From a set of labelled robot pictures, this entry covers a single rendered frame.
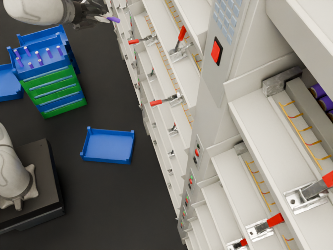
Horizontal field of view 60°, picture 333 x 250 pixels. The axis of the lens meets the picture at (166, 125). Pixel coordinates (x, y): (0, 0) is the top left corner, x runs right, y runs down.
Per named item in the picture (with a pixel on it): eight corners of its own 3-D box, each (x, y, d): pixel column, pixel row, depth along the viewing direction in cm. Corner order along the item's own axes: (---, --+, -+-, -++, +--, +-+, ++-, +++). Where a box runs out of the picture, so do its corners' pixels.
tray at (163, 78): (191, 160, 83) (183, 150, 75) (138, 25, 113) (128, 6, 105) (257, 132, 81) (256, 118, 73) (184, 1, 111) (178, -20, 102)
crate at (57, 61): (18, 81, 161) (12, 71, 154) (12, 56, 170) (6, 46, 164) (71, 64, 167) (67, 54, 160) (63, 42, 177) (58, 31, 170)
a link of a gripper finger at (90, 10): (75, 9, 104) (76, 5, 103) (96, 9, 113) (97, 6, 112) (82, 15, 103) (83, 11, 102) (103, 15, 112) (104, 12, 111)
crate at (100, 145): (83, 160, 180) (79, 155, 173) (90, 132, 190) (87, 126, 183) (130, 164, 178) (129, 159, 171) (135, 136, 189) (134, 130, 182)
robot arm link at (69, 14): (68, 4, 91) (81, 6, 96) (48, -12, 92) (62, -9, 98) (58, 30, 95) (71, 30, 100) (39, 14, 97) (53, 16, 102)
